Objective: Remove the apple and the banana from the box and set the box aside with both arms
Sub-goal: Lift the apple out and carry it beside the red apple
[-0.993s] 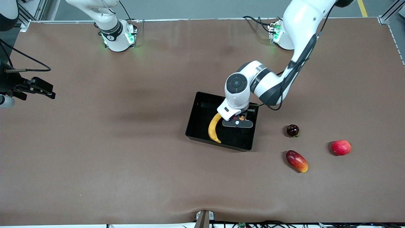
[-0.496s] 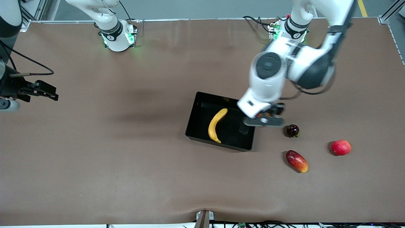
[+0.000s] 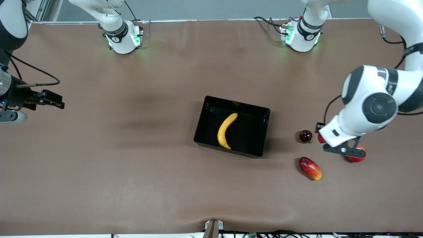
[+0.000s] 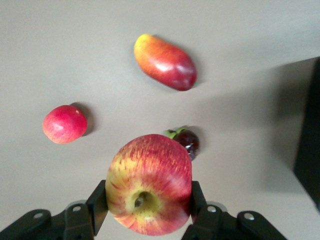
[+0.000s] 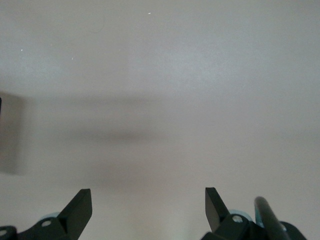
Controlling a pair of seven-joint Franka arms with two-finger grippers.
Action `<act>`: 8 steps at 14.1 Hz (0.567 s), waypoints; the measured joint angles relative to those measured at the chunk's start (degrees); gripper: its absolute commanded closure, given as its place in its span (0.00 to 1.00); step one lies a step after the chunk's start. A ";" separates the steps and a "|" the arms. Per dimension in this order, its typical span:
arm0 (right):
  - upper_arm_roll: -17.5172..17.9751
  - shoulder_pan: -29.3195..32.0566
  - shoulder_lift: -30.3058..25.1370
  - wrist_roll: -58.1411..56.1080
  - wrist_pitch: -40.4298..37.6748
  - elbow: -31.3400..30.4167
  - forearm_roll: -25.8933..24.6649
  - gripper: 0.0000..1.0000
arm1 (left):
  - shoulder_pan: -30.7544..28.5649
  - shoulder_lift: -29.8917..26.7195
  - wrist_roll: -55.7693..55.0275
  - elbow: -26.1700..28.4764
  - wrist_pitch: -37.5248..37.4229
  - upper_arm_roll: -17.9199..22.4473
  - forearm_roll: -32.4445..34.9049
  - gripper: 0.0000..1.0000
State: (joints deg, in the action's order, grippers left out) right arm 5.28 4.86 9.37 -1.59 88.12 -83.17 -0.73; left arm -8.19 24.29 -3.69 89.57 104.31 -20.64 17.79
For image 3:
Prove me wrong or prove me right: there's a black plastic box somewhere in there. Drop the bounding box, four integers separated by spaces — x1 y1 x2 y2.
193 96 271 158

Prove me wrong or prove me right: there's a yellow banana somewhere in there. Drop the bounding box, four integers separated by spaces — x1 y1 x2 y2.
217 113 238 150

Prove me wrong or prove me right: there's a red pomegranate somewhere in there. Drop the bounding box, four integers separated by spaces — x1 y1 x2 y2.
344 146 367 163

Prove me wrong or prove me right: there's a red yellow mango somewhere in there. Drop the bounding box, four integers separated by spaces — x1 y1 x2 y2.
298 157 323 181

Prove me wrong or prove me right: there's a brown table mat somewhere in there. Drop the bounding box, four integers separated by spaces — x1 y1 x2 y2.
0 18 423 236

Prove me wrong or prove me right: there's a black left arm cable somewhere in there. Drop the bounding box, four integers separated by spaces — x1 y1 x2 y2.
323 25 423 125

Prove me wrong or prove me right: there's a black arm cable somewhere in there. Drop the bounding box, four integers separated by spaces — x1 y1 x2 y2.
323 25 423 125
3 50 61 88

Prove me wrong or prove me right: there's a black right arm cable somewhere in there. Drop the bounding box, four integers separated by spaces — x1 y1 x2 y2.
3 50 61 88

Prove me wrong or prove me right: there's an aluminium frame profile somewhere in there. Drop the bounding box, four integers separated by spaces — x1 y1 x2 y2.
25 0 50 23

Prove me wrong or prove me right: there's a black base cable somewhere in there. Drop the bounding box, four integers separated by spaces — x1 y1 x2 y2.
124 0 147 23
254 16 286 35

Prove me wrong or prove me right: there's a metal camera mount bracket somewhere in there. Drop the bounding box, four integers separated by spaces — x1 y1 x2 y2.
203 219 224 238

